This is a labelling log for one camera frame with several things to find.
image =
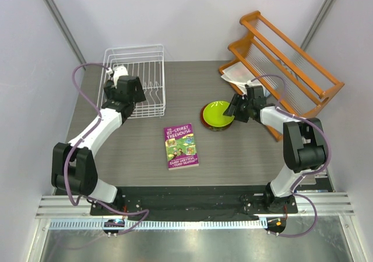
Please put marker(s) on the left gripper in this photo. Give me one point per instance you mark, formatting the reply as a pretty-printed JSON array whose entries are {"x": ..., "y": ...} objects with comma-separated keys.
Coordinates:
[{"x": 139, "y": 96}]

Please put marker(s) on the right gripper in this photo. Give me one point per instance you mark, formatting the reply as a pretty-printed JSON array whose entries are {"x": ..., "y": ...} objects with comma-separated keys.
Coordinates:
[{"x": 236, "y": 102}]

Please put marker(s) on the lime green plate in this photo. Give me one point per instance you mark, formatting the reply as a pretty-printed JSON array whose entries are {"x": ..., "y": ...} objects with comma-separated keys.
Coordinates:
[{"x": 213, "y": 114}]

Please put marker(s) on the red floral plate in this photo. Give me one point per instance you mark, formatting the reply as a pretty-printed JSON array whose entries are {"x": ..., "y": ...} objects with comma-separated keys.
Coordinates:
[{"x": 210, "y": 127}]

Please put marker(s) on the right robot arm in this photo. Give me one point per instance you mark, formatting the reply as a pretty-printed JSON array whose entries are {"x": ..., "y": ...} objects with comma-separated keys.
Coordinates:
[{"x": 305, "y": 146}]

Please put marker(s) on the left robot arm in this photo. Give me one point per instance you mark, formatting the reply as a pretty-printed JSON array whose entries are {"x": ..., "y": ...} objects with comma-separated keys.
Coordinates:
[{"x": 73, "y": 165}]

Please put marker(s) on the orange wooden rack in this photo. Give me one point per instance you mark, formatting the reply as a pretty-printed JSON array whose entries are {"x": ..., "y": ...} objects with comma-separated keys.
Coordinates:
[{"x": 285, "y": 70}]

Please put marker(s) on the white paper packet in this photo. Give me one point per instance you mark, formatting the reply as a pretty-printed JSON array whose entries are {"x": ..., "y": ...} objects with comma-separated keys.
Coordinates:
[{"x": 239, "y": 75}]

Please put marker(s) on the purple treehouse book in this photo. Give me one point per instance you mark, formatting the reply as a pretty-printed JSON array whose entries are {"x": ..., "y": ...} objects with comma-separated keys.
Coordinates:
[{"x": 180, "y": 147}]

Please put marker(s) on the perforated metal strip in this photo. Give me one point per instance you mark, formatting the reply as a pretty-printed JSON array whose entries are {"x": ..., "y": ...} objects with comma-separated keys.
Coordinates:
[{"x": 118, "y": 224}]

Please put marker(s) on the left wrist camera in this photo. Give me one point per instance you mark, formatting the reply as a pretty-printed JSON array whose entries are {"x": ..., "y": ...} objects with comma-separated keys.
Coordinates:
[{"x": 116, "y": 73}]

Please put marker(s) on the white wire dish rack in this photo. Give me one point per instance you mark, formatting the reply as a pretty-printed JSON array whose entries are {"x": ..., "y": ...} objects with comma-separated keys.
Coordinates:
[{"x": 147, "y": 63}]

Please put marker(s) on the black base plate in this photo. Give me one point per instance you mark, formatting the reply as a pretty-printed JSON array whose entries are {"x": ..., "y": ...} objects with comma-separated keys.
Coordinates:
[{"x": 195, "y": 203}]

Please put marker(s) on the aluminium rail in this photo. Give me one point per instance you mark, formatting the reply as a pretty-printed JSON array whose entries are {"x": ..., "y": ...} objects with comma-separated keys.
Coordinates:
[{"x": 326, "y": 204}]

